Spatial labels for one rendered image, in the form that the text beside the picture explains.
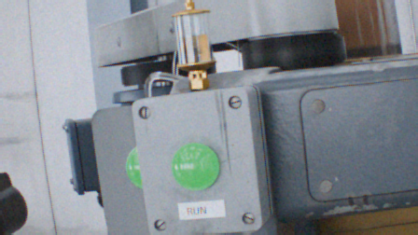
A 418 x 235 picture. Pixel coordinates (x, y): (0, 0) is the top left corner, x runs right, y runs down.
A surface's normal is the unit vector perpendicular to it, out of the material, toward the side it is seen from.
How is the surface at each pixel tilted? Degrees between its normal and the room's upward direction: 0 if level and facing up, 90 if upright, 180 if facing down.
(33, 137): 90
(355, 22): 90
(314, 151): 90
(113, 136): 90
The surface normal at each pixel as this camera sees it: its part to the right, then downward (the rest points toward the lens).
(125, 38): -0.89, 0.13
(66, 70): -0.22, 0.08
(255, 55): -0.77, 0.13
